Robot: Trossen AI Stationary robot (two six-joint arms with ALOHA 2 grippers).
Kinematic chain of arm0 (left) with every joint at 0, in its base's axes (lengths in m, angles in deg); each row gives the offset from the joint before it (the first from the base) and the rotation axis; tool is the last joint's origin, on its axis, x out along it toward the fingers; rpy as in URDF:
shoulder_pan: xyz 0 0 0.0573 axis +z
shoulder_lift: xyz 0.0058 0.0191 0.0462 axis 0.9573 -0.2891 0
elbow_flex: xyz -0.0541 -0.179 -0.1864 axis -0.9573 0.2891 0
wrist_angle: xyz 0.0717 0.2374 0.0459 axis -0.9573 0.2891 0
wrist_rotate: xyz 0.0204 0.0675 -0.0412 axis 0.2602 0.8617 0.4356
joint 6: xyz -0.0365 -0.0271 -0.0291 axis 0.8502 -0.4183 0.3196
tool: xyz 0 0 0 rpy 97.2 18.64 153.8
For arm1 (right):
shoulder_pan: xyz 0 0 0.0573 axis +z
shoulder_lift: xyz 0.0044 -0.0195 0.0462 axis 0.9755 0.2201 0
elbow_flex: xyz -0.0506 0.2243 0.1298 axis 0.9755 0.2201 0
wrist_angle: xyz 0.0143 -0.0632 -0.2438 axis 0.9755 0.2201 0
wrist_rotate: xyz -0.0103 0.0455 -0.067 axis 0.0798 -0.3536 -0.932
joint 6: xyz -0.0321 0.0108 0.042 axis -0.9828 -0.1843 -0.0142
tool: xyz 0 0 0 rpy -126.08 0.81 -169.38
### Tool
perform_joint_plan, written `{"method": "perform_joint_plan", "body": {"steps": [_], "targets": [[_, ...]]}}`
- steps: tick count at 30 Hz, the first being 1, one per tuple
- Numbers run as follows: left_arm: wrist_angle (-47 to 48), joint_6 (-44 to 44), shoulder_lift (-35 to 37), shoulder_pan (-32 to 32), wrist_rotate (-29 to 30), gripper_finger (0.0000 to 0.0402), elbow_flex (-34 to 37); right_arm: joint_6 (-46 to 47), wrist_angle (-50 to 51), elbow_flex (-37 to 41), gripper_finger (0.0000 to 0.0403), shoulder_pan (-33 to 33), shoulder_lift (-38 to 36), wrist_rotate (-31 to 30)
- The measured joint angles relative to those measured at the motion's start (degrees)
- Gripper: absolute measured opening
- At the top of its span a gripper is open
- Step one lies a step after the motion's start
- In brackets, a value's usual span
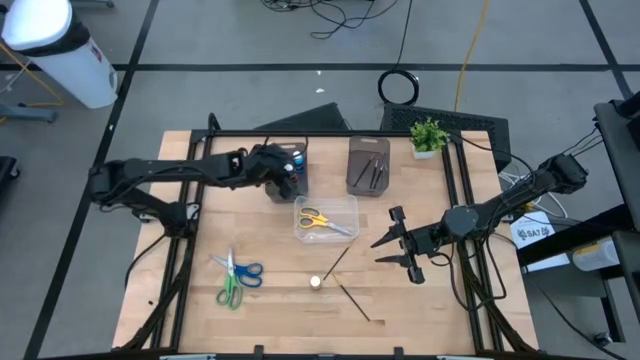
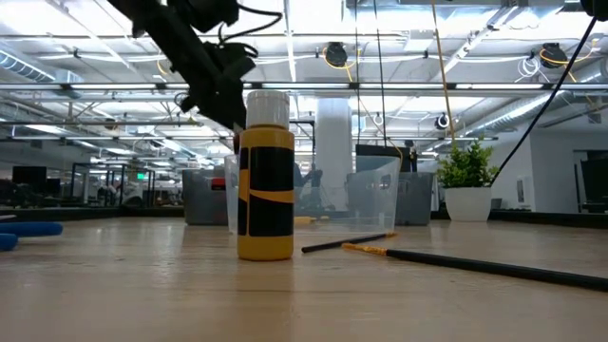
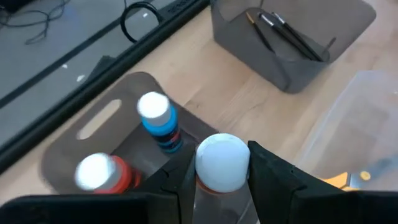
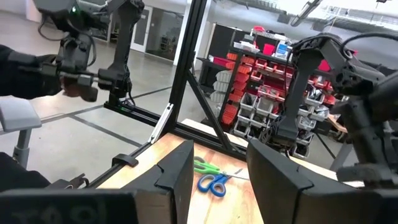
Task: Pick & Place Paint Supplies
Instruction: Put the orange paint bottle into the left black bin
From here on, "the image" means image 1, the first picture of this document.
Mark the black floor object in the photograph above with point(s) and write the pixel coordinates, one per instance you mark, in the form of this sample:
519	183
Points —
6	172

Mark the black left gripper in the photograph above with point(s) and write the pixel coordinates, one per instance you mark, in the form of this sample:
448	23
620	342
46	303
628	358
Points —
265	162

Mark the silver-ferrule black paintbrush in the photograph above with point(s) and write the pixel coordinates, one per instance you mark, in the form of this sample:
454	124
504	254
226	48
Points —
381	175
374	173

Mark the gold-ferrule black paintbrush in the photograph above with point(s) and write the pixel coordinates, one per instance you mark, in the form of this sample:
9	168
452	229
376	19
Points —
352	300
365	170

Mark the white edge strip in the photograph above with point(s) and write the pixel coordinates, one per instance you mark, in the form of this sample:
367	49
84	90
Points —
187	357
465	357

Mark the thin black paintbrush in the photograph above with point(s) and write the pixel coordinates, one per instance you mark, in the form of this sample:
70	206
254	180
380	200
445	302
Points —
337	262

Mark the burnt sienna paint bottle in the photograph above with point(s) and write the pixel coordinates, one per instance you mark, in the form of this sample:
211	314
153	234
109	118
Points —
289	168

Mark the dark grey plastic bin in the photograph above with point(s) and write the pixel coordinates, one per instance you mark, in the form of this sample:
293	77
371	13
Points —
302	194
367	150

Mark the yellow paint bottle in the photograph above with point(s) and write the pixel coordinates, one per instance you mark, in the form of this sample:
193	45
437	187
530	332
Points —
315	282

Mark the perforated black panel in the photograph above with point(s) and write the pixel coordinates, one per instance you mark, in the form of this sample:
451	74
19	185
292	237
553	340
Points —
475	125

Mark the clear plastic bin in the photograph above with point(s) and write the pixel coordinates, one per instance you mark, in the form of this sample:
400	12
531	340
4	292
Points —
345	205

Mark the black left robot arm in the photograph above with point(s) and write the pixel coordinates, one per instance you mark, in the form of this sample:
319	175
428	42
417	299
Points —
165	167

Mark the black table edge clamp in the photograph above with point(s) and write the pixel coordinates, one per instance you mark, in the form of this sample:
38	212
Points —
399	353
258	352

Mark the black aluminium table frame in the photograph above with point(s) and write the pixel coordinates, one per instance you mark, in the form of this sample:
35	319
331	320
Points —
320	133

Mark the white label sheet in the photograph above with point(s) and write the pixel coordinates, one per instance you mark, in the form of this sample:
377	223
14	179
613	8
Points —
532	232

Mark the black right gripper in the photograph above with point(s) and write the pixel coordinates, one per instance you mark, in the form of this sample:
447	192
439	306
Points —
425	240

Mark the grey chair base leg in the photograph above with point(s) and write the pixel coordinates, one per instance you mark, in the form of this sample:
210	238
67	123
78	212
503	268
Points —
30	112

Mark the blue paint bottle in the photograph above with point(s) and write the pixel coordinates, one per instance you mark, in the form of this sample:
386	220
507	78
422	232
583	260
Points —
298	160

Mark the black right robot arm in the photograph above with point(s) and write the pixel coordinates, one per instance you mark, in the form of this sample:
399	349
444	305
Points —
500	205

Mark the solid black panel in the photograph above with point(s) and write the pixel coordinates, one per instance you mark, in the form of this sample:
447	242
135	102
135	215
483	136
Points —
315	120

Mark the green plant in white pot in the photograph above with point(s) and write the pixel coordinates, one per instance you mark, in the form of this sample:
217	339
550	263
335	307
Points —
427	135

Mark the black equipment cart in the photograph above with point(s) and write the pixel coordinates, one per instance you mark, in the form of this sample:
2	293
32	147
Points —
620	150

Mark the white trash can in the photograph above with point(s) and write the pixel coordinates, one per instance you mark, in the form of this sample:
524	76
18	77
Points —
75	75

